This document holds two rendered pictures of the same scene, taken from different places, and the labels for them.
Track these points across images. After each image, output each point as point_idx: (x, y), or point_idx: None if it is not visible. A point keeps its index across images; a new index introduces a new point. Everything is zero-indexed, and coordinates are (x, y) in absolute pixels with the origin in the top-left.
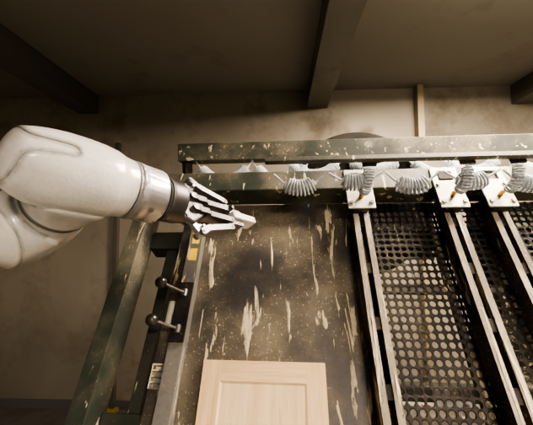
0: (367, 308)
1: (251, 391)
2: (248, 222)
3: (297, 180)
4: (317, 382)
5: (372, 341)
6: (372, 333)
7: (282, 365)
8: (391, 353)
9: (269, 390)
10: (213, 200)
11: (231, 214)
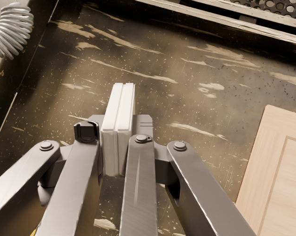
0: (225, 24)
1: (277, 208)
2: (133, 101)
3: (0, 27)
4: (288, 121)
5: (270, 35)
6: (259, 31)
7: (256, 157)
8: (290, 19)
9: (282, 184)
10: (30, 197)
11: (113, 141)
